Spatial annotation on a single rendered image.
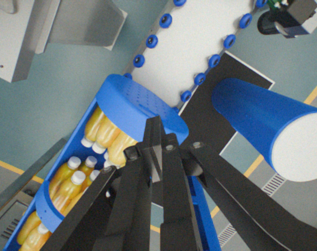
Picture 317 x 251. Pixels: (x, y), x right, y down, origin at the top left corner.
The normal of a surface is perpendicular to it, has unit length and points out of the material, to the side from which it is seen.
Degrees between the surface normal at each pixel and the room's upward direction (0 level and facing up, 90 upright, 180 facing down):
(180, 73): 0
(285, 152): 0
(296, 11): 0
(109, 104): 40
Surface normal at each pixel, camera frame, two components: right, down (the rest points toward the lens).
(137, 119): -0.12, 0.28
